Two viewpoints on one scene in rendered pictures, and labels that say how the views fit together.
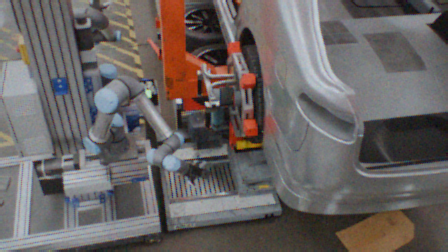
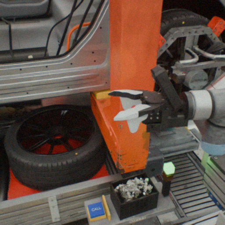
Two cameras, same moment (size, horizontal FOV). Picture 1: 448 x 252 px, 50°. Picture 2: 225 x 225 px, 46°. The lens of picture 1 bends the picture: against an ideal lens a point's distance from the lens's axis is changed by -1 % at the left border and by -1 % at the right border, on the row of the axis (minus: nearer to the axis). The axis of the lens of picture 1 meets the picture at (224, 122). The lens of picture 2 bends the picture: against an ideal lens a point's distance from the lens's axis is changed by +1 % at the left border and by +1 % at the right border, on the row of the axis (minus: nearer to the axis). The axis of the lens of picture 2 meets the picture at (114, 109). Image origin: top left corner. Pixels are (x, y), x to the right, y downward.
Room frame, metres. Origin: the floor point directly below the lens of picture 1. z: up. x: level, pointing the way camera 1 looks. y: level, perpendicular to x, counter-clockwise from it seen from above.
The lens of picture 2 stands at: (3.10, 1.44, 1.57)
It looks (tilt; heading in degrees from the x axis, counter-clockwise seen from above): 33 degrees down; 265
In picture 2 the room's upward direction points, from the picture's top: straight up
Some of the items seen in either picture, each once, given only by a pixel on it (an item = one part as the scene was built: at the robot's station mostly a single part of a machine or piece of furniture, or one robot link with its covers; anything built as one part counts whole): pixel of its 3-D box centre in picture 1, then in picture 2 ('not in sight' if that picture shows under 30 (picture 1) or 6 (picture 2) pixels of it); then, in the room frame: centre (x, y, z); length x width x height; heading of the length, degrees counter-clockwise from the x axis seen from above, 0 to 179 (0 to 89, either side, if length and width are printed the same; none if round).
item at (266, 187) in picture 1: (255, 166); (161, 138); (2.55, -0.25, 0.13); 0.50 x 0.36 x 0.10; 12
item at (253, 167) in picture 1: (257, 149); (163, 120); (2.55, -0.25, 0.32); 0.40 x 0.30 x 0.28; 12
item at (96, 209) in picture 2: not in sight; (96, 210); (3.12, 0.65, 0.47); 0.07 x 0.07 x 0.02; 12
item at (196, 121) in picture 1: (215, 131); (140, 155); (2.79, 0.07, 0.26); 0.42 x 0.18 x 0.35; 102
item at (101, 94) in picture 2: not in sight; (103, 90); (3.04, -0.11, 0.71); 0.14 x 0.14 x 0.05; 12
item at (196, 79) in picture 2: (228, 97); (189, 74); (2.50, -0.02, 0.85); 0.21 x 0.14 x 0.14; 102
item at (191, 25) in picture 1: (208, 31); not in sight; (4.08, 0.19, 0.39); 0.66 x 0.66 x 0.24
